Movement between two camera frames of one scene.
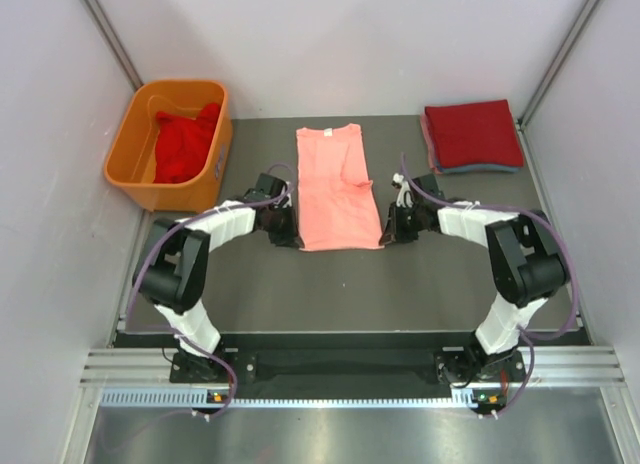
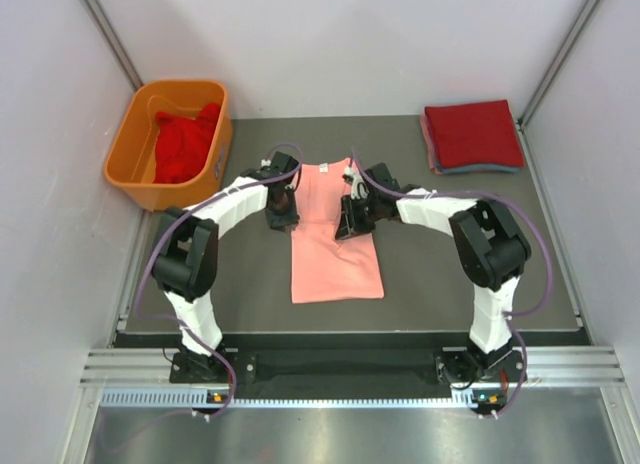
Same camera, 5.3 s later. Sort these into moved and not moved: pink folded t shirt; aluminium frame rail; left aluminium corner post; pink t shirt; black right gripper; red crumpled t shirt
Moved: pink t shirt; black right gripper
Not moved: aluminium frame rail; red crumpled t shirt; left aluminium corner post; pink folded t shirt
